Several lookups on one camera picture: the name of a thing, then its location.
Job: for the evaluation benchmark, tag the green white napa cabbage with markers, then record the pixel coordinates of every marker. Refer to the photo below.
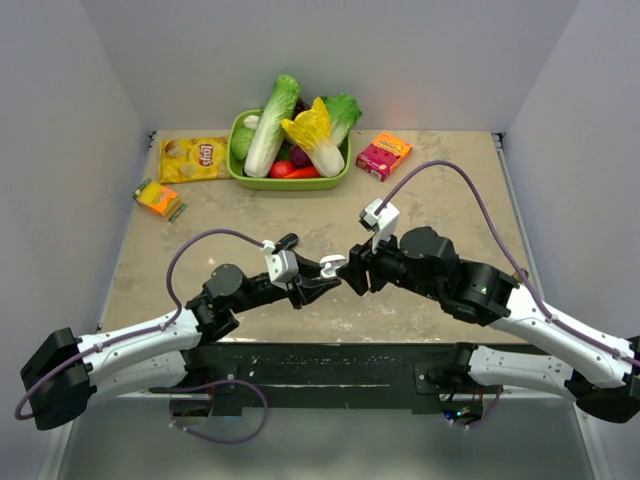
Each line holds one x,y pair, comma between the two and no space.
269,135

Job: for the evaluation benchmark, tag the black earbud charging case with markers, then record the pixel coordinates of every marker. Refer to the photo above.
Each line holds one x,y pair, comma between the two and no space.
289,241

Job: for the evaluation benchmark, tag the white earbud charging case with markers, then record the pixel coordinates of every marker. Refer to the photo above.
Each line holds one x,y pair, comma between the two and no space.
329,265

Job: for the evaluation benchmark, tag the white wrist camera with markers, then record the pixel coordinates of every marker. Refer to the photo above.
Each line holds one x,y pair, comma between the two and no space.
282,265
381,220

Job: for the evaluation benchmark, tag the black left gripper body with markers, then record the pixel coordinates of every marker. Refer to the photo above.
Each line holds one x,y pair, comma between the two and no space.
296,286

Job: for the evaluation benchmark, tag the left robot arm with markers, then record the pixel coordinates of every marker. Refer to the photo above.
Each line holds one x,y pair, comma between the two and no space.
67,372

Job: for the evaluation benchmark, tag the yellow white cabbage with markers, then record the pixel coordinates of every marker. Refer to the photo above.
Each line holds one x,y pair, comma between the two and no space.
311,131

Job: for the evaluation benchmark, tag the green lettuce leaf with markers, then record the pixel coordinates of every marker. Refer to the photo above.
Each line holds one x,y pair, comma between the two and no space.
344,113

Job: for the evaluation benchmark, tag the red tomato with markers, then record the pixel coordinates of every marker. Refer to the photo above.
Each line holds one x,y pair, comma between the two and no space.
282,168

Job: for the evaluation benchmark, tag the yellow Lays chips bag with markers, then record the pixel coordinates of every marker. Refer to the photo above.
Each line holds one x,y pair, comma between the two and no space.
192,159

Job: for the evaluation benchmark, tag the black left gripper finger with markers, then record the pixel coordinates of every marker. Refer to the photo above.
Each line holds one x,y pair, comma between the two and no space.
307,268
310,290

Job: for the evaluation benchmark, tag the green plastic basket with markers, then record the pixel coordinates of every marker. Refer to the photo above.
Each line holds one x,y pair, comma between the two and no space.
236,170

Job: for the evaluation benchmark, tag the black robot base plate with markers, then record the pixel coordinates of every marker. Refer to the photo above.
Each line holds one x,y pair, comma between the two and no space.
407,376

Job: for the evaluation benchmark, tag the orange yellow sponge pack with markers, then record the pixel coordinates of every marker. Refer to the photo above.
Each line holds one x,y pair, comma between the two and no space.
159,199

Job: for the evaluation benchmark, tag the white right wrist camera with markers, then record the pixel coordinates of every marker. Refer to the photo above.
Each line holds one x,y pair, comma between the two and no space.
381,220

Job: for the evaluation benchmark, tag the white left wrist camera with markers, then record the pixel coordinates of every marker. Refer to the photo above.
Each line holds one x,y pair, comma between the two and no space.
282,265

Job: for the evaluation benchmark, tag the orange carrot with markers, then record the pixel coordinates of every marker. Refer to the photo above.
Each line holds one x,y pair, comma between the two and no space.
308,172

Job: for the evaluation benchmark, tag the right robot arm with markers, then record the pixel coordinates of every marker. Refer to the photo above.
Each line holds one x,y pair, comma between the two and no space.
596,371

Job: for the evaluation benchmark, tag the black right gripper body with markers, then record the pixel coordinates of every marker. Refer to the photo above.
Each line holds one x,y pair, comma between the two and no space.
386,265

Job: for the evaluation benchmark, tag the purple onion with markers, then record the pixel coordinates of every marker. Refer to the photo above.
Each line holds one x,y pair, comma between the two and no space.
298,157

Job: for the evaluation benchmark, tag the pink orange snack box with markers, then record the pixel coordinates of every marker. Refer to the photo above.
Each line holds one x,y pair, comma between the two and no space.
383,156

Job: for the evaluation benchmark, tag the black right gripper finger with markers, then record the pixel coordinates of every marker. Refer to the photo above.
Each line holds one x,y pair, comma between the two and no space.
360,254
356,277

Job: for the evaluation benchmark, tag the round green vegetable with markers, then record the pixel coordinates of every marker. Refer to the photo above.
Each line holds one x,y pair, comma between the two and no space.
240,142

